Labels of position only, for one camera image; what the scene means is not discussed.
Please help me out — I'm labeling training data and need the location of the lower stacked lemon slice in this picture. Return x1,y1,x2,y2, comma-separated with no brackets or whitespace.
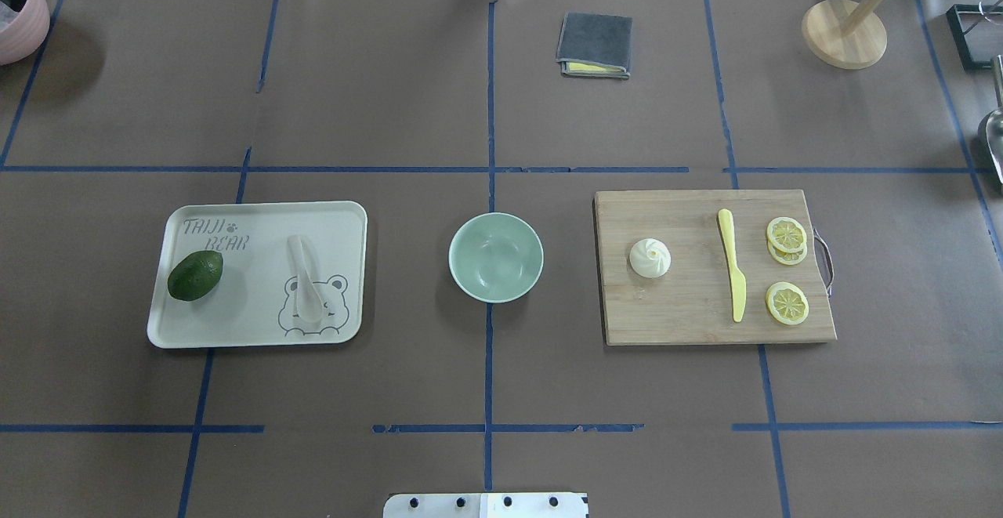
767,243,807,266

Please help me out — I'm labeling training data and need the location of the white ceramic soup spoon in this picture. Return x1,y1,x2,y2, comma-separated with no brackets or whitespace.
287,235,324,330

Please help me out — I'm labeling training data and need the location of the wooden mug tree stand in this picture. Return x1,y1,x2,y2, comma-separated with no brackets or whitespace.
800,0,888,71

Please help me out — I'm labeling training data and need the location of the grey folded cloth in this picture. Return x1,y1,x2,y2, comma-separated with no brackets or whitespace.
556,12,633,80

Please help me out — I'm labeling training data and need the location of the yellow plastic knife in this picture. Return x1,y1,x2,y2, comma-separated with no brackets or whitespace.
717,208,748,323

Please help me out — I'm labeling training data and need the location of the metal scoop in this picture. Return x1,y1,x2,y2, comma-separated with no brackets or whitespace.
979,55,1002,185

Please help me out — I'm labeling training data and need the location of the bamboo cutting board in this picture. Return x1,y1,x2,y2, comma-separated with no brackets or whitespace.
595,190,837,346

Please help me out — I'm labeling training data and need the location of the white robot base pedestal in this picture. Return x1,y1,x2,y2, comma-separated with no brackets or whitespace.
382,491,590,517

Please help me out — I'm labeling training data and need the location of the upper lemon slice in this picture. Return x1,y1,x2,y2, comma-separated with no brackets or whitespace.
766,216,807,254

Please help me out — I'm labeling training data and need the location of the cream bear serving tray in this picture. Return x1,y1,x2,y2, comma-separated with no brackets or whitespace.
147,201,367,348

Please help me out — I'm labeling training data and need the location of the green avocado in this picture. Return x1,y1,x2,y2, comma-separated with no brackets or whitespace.
168,250,223,302

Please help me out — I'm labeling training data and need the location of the single lemon slice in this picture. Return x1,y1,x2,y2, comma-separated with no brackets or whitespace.
764,281,809,325

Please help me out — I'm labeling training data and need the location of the pink ice bowl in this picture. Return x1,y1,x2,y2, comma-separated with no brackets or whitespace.
1,0,50,66

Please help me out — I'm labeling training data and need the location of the white steamed bun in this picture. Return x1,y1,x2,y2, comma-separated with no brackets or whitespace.
629,238,672,279

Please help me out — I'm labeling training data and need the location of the light green bowl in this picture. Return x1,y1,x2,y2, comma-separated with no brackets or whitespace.
448,213,545,304

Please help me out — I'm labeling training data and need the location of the black glass rack tray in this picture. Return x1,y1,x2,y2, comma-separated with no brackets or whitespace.
945,4,1002,71

